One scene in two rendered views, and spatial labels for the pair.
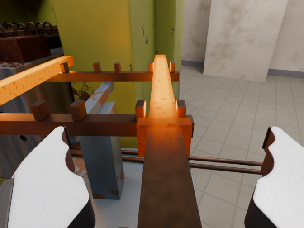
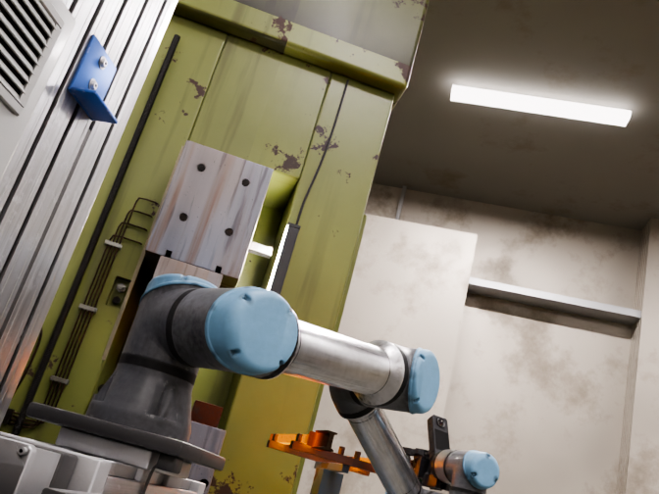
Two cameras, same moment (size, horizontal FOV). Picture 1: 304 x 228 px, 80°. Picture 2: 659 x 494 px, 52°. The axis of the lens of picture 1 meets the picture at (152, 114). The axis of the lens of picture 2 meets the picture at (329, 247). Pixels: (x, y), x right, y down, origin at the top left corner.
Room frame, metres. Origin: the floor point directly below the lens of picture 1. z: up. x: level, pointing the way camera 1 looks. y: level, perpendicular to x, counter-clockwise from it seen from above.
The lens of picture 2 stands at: (-1.45, 0.91, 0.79)
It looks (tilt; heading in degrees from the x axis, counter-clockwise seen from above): 20 degrees up; 340
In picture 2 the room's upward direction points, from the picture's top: 15 degrees clockwise
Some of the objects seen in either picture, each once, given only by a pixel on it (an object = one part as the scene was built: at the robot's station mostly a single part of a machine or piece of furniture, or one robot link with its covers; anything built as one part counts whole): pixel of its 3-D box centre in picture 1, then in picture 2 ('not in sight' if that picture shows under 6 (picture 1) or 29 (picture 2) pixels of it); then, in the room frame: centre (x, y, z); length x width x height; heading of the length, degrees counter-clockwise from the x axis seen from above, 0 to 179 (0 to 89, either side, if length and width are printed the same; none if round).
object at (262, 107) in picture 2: not in sight; (255, 131); (0.94, 0.47, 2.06); 0.44 x 0.41 x 0.47; 168
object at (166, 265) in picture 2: not in sight; (184, 294); (0.80, 0.54, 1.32); 0.42 x 0.20 x 0.10; 168
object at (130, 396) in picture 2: not in sight; (147, 398); (-0.41, 0.74, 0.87); 0.15 x 0.15 x 0.10
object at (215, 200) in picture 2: not in sight; (220, 232); (0.79, 0.50, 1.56); 0.42 x 0.39 x 0.40; 168
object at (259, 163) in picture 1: (160, 158); not in sight; (0.39, -0.02, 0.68); 0.60 x 0.04 x 0.01; 80
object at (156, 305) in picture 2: not in sight; (177, 323); (-0.41, 0.74, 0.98); 0.13 x 0.12 x 0.14; 27
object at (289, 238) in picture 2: not in sight; (310, 179); (0.65, 0.28, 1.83); 0.07 x 0.04 x 0.90; 78
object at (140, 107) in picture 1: (161, 82); not in sight; (0.29, -0.02, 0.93); 0.23 x 0.06 x 0.02; 176
